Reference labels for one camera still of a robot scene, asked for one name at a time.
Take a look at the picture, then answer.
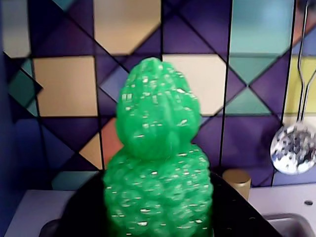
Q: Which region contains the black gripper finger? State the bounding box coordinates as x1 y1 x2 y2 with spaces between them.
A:
41 172 107 237
209 172 282 237

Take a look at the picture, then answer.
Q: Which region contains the green toy pineapple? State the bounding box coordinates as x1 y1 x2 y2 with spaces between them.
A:
102 56 214 237

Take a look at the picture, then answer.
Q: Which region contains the gold faucet knob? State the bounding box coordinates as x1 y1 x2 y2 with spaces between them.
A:
222 168 252 200

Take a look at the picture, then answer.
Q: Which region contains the silver toy sink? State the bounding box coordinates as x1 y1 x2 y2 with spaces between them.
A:
262 212 316 237

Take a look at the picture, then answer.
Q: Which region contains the blue toy kitchen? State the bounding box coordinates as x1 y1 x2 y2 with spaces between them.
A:
0 0 316 237

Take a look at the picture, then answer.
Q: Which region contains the metal slotted spoon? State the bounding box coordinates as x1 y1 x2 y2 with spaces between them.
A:
270 0 316 176

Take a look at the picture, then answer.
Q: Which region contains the colourful geometric backsplash panel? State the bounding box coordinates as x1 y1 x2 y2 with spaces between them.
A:
0 0 316 191

